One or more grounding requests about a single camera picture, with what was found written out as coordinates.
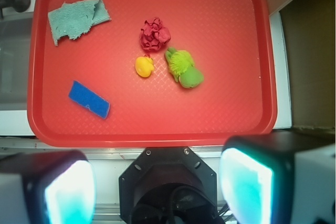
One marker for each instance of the teal microfiber cloth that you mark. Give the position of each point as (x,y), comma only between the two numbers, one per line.
(75,19)

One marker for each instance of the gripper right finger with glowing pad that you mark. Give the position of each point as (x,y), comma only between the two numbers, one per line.
(279,177)

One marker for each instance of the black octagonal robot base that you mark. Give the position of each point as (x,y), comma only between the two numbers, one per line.
(168,185)

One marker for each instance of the red plastic tray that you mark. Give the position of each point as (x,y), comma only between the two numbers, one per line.
(229,40)

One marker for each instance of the crumpled red cloth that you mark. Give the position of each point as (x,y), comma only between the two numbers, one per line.
(154,35)

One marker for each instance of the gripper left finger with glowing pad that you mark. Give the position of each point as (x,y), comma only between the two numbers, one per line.
(47,187)

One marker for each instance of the blue cloth piece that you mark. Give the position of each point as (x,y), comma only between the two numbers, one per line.
(89,100)

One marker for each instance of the yellow rubber duck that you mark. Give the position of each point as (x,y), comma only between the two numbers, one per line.
(144,66)

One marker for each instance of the brown cardboard box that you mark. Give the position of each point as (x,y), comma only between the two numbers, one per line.
(309,30)

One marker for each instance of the green fuzzy toy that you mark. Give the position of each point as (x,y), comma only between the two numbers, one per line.
(181,66)

